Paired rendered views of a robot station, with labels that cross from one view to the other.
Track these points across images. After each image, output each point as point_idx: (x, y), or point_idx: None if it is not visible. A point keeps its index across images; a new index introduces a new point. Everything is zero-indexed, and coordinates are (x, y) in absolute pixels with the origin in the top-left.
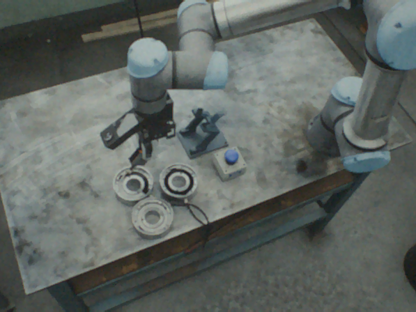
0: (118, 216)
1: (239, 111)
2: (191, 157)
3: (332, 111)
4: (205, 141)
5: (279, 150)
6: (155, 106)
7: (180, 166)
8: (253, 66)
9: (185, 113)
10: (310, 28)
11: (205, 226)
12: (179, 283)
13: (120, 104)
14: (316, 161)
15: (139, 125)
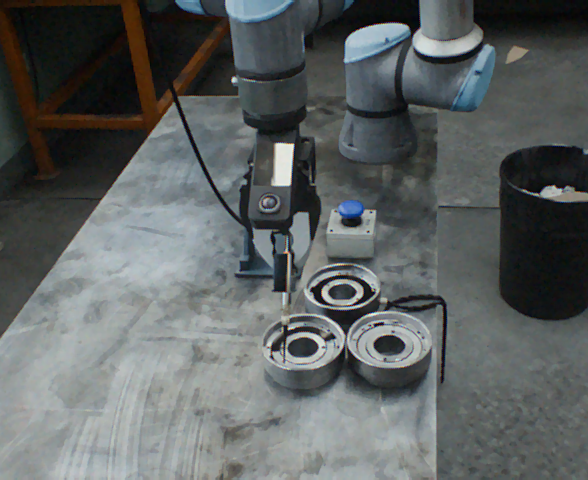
0: (346, 404)
1: None
2: (300, 273)
3: (379, 76)
4: None
5: (363, 191)
6: (306, 82)
7: (313, 280)
8: (197, 165)
9: (207, 255)
10: (191, 103)
11: (442, 304)
12: None
13: (108, 322)
14: (408, 168)
15: (296, 145)
